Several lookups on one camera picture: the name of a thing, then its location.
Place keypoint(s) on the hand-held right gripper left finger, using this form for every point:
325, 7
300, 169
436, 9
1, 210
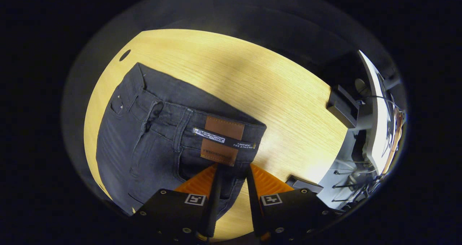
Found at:
213, 209

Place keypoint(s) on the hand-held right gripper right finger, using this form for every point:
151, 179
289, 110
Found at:
254, 209

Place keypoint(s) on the dark grey jeans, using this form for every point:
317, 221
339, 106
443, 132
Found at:
151, 147

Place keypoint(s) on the flat black block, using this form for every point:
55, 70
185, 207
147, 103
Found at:
305, 184

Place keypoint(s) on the black box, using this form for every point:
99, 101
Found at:
343, 108

